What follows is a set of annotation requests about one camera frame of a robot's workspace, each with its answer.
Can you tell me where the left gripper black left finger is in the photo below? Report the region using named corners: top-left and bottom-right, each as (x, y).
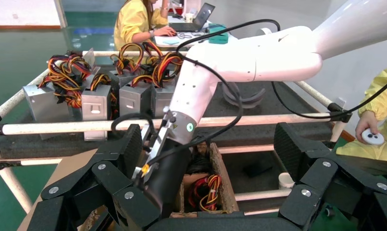
top-left (40, 123), bottom-right (161, 231)

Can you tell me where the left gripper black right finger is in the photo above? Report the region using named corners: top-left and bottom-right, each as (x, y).
top-left (274, 122), bottom-right (387, 230)

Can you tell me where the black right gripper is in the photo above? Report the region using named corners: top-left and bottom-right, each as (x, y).
top-left (142, 140), bottom-right (193, 219)

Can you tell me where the silver power supply with cables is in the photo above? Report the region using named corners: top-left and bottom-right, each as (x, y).
top-left (81, 72), bottom-right (113, 142)
top-left (187, 173), bottom-right (223, 213)
top-left (150, 51), bottom-right (185, 119)
top-left (108, 42), bottom-right (145, 89)
top-left (118, 41), bottom-right (168, 118)
top-left (22, 52), bottom-right (94, 141)

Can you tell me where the white round remote control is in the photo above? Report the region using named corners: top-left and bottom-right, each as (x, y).
top-left (361, 128), bottom-right (386, 146)

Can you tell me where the brown cardboard box with dividers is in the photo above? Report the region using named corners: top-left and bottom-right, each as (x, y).
top-left (17, 141), bottom-right (240, 231)

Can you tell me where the teal plastic box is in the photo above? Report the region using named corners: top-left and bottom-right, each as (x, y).
top-left (207, 24), bottom-right (229, 45)

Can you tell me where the bare human hand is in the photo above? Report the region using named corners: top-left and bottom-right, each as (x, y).
top-left (355, 110), bottom-right (381, 144)
top-left (153, 26), bottom-right (178, 37)

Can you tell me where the grey curved plastic piece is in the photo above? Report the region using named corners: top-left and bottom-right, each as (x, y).
top-left (221, 82), bottom-right (266, 110)

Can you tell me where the clear acrylic label sign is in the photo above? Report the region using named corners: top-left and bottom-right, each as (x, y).
top-left (82, 48), bottom-right (96, 69)

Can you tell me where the white desk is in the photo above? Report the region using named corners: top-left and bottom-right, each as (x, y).
top-left (153, 16), bottom-right (240, 51)

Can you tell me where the long-haired person in yellow coat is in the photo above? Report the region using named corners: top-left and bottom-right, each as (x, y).
top-left (113, 0), bottom-right (178, 51)

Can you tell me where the dark open laptop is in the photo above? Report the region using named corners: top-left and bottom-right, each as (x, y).
top-left (169, 2), bottom-right (216, 33)

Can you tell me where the power supply with black cables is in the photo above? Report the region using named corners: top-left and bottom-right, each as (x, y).
top-left (185, 153), bottom-right (213, 175)

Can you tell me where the white pipe cart frame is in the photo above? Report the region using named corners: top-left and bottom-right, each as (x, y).
top-left (0, 49), bottom-right (353, 218)

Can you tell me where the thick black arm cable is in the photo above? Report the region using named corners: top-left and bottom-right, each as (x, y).
top-left (111, 54), bottom-right (244, 167)

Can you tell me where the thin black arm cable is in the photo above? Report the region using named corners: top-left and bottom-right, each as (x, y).
top-left (175, 18), bottom-right (387, 120)

